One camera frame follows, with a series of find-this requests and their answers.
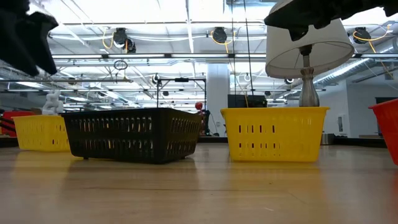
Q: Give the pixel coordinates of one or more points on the black metal frame stand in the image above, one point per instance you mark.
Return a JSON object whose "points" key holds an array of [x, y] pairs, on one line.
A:
{"points": [[182, 80]]}

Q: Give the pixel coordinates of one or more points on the white square pillar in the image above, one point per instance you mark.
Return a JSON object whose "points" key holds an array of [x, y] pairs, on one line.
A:
{"points": [[217, 87]]}

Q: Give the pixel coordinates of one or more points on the black ceiling lamp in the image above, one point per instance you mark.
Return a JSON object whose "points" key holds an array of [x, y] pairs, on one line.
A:
{"points": [[156, 79]]}

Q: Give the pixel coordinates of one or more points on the black aluminium table frame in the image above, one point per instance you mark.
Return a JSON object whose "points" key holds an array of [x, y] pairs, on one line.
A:
{"points": [[214, 139]]}

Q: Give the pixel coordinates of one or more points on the person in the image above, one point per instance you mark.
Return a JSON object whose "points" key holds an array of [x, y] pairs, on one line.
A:
{"points": [[206, 121]]}

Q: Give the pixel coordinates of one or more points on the silver lamp base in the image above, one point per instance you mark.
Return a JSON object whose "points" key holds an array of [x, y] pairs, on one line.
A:
{"points": [[308, 90]]}

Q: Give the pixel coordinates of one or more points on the black monitor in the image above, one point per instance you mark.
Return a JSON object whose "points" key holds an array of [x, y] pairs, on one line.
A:
{"points": [[239, 101]]}

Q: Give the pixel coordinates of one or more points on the red storage bins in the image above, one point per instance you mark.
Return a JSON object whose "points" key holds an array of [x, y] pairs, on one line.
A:
{"points": [[18, 114]]}

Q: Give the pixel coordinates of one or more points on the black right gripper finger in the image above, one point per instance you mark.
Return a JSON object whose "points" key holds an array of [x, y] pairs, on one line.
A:
{"points": [[298, 15]]}

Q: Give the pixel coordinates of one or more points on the yellow plastic basket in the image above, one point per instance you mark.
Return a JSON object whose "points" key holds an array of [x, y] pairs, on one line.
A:
{"points": [[295, 137], [37, 133]]}

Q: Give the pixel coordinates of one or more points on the dark wall screen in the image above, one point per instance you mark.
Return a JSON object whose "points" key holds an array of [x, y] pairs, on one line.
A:
{"points": [[382, 100]]}

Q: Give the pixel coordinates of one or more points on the red ball on stick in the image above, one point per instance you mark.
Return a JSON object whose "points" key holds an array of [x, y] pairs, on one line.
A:
{"points": [[199, 105]]}

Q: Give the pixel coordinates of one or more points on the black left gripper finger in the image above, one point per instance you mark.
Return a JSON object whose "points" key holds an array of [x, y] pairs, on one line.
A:
{"points": [[15, 49], [40, 37]]}

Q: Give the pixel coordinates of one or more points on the white lamp shade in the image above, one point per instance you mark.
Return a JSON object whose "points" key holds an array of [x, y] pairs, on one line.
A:
{"points": [[311, 53]]}

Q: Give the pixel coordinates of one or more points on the white lumpy figure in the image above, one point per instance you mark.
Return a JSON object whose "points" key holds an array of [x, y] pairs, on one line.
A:
{"points": [[52, 105]]}

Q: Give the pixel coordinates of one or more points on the black plastic basket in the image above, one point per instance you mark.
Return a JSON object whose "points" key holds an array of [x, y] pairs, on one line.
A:
{"points": [[124, 137]]}

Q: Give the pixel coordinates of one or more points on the red plastic basket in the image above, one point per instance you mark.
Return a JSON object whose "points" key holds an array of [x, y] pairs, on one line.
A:
{"points": [[388, 130]]}

